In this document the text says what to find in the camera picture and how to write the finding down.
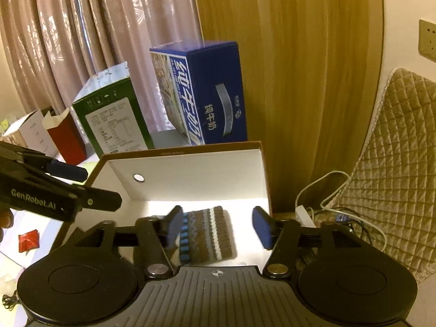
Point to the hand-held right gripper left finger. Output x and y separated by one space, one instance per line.
173 228

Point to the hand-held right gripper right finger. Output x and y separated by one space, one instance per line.
262 228

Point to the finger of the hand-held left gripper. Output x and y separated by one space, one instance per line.
102 200
66 172

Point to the brown patterned knitted sock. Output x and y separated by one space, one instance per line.
211 235

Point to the red snack packet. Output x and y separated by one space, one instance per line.
29 242

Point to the brown storage box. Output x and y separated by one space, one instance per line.
204 177

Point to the small black item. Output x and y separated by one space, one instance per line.
9 299

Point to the person's left hand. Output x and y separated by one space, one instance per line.
5 218

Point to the open dark red carton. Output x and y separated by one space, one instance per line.
68 139

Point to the checked tablecloth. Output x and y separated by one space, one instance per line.
49 235

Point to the white power strip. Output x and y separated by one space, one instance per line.
305 216

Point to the white product box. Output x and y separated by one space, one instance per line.
34 136

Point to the green milk carton box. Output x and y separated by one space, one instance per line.
115 122

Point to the blue milk carton box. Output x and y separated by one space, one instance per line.
211 85

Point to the quilted beige chair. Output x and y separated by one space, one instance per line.
398 163

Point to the pink patterned curtain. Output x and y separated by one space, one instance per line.
102 24

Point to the beige wall socket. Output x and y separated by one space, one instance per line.
428 41

